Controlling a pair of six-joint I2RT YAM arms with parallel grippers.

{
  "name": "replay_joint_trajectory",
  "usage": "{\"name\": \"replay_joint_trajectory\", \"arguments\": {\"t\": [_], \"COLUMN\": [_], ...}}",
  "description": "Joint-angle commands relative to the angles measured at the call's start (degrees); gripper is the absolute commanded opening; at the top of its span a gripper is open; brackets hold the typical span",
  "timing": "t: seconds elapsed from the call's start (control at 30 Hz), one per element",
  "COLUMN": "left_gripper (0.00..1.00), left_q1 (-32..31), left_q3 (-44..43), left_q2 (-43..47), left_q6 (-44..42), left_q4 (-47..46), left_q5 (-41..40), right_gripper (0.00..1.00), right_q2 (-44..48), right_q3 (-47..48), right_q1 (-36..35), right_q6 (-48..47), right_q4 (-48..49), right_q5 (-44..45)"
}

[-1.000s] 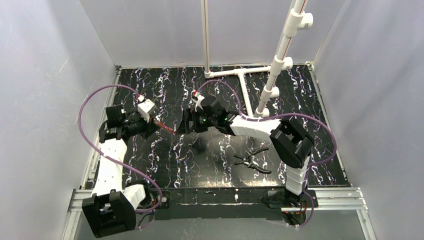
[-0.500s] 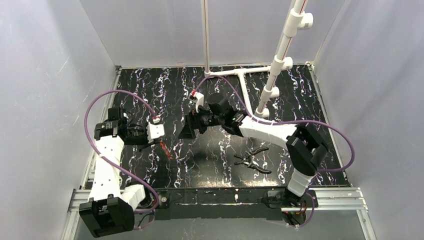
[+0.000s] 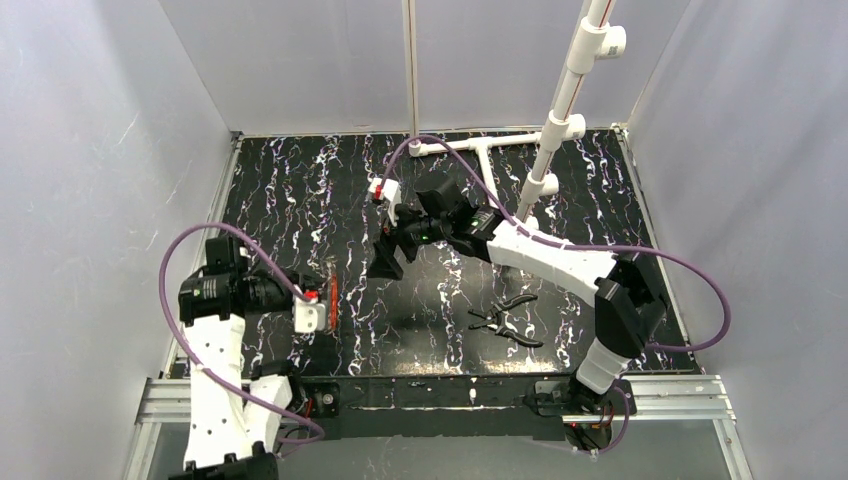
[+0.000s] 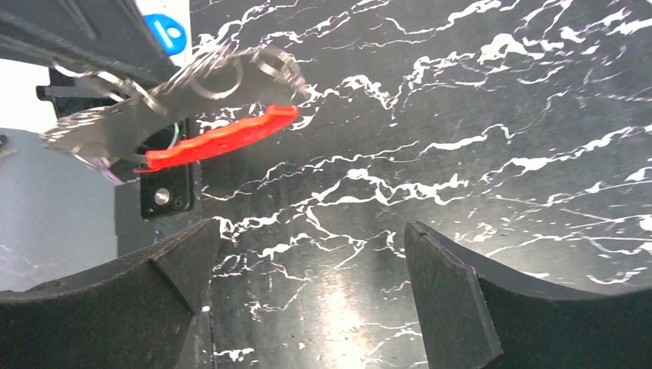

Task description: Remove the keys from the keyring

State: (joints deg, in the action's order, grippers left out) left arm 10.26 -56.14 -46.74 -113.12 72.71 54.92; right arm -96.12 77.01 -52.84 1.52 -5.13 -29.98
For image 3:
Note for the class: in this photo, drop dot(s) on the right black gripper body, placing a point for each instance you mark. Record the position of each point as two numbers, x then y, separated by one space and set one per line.
398 235

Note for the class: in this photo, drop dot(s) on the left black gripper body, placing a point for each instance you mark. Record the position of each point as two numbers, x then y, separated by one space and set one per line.
311 283

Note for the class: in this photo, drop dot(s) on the metal plate with red handle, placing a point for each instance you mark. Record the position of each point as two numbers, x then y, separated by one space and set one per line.
331 299

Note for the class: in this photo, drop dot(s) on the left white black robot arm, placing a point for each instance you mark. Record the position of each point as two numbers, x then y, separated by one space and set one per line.
234 427

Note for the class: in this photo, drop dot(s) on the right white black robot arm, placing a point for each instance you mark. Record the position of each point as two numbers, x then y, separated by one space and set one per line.
625 289

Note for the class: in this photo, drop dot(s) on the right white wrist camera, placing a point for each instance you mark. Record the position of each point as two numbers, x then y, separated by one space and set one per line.
386 191

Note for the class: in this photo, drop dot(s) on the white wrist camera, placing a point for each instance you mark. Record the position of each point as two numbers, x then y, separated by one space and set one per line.
386 191
310 313

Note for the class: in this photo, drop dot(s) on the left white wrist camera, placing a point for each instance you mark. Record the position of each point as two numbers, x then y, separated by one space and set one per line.
310 313

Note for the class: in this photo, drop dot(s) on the black handled pliers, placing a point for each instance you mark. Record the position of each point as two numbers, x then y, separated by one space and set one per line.
494 319

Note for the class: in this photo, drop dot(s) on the aluminium left rail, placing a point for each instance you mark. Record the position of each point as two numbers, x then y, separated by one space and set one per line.
215 214

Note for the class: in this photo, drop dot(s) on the aluminium rail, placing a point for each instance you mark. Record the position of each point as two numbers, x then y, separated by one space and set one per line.
215 214
659 396

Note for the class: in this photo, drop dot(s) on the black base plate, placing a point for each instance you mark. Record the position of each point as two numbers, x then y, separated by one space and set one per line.
539 406

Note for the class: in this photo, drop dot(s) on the white PVC pipe frame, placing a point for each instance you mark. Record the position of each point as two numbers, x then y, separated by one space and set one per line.
594 39

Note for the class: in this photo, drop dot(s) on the aluminium front rail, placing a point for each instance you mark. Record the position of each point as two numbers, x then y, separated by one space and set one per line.
659 396

